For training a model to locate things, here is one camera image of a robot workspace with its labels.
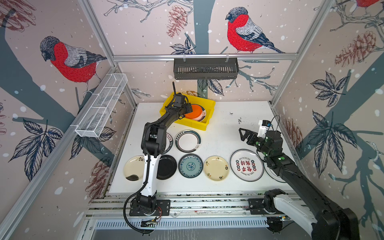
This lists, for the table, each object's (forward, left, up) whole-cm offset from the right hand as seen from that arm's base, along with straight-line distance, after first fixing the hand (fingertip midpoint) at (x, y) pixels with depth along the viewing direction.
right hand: (244, 132), depth 81 cm
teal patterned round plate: (-13, +30, -18) cm, 37 cm away
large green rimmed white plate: (+26, +24, -15) cm, 38 cm away
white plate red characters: (-11, -4, -19) cm, 22 cm away
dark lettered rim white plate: (+2, +46, -17) cm, 49 cm away
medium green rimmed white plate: (+4, +33, -18) cm, 38 cm away
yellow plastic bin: (+36, +19, -15) cm, 43 cm away
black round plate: (-15, +44, -17) cm, 49 cm away
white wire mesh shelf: (+16, +79, +14) cm, 81 cm away
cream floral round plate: (-14, +15, -18) cm, 27 cm away
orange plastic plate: (+27, +29, -13) cm, 41 cm away
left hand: (+26, +34, -6) cm, 43 cm away
